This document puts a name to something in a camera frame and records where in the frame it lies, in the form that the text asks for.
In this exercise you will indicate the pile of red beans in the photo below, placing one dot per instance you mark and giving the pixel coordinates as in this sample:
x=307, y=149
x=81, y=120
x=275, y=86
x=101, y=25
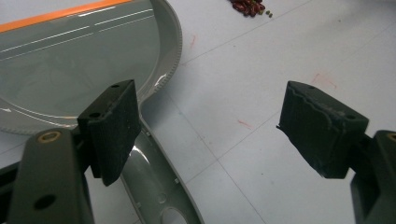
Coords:
x=249, y=6

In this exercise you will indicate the small green bean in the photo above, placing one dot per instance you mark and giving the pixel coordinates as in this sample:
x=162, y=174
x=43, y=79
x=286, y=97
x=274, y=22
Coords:
x=271, y=15
x=267, y=12

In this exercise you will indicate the grey dustpan with orange edge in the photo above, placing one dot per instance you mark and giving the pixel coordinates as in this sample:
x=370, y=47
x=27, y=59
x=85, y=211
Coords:
x=77, y=62

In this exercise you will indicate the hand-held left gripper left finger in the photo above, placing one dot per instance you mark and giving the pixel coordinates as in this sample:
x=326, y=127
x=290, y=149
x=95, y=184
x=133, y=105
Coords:
x=112, y=130

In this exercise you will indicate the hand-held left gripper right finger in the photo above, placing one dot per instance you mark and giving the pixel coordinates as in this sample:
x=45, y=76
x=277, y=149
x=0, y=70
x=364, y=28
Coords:
x=317, y=137

